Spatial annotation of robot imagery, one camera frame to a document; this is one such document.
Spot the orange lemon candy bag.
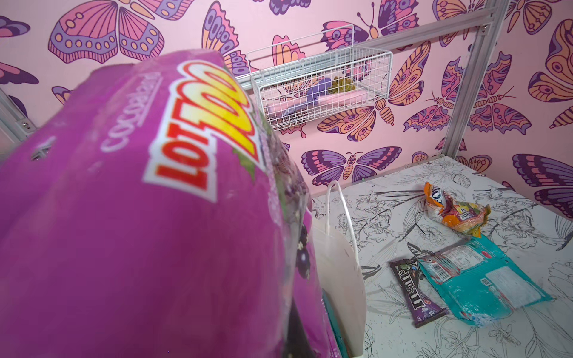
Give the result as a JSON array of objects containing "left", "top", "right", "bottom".
[{"left": 424, "top": 182, "right": 491, "bottom": 237}]

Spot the brown chocolate candy packet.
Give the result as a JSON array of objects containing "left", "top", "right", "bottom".
[{"left": 389, "top": 258, "right": 448, "bottom": 328}]

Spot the white floral paper bag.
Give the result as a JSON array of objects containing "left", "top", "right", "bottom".
[{"left": 313, "top": 180, "right": 367, "bottom": 357}]

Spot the clear wall basket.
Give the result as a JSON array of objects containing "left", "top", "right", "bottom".
[{"left": 246, "top": 24, "right": 393, "bottom": 131}]

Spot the teal mint candy bag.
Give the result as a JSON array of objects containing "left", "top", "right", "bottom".
[{"left": 418, "top": 237, "right": 553, "bottom": 328}]

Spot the purple blackcurrant candy bag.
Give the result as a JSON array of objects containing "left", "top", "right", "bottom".
[{"left": 1, "top": 49, "right": 340, "bottom": 357}]

